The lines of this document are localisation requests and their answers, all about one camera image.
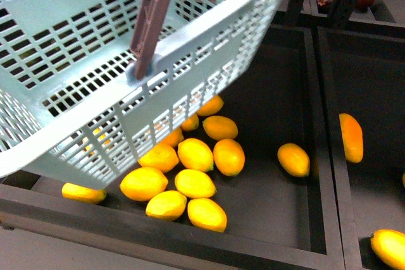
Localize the black produce display shelf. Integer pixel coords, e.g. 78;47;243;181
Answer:
0;0;405;270

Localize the orange yellow mango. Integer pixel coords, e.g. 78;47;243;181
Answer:
339;113;364;163

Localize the yellow lemon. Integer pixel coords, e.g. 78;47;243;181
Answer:
138;143;179;173
177;138;214;173
146;190;187;221
277;143;310;178
213;138;246;177
61;183;107;204
196;95;224;116
120;167;168;202
202;116;239;141
175;169;216;199
187;198;228;233

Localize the brown basket handle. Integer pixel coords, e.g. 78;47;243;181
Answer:
130;0;171;80

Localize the light blue plastic basket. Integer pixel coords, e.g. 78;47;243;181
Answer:
1;0;282;189

